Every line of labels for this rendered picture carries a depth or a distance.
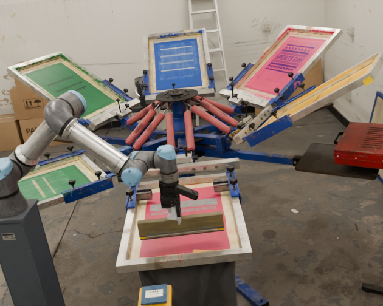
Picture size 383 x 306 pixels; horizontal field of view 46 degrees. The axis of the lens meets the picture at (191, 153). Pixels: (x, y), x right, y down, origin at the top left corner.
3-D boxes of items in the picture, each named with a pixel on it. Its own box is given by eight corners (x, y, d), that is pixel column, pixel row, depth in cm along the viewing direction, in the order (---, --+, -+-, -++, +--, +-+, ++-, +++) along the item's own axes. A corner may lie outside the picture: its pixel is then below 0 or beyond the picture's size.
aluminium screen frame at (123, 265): (252, 259, 190) (252, 252, 189) (117, 273, 192) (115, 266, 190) (232, 177, 263) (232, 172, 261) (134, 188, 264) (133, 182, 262)
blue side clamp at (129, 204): (136, 216, 236) (134, 204, 234) (127, 217, 236) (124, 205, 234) (141, 189, 264) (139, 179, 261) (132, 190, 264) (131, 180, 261)
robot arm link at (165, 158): (158, 143, 190) (177, 143, 188) (161, 167, 194) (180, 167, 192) (152, 151, 183) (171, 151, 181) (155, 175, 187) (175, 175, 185)
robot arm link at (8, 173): (-15, 197, 195) (-25, 169, 190) (3, 182, 207) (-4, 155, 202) (8, 197, 192) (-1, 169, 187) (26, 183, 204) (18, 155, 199)
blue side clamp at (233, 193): (241, 204, 235) (240, 193, 233) (231, 206, 235) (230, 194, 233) (234, 179, 263) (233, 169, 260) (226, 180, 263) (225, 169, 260)
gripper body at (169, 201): (162, 201, 200) (158, 177, 195) (181, 199, 200) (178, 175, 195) (162, 210, 193) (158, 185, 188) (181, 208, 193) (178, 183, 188)
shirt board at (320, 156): (385, 161, 279) (385, 149, 276) (375, 190, 248) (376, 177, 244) (197, 141, 343) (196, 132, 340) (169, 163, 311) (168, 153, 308)
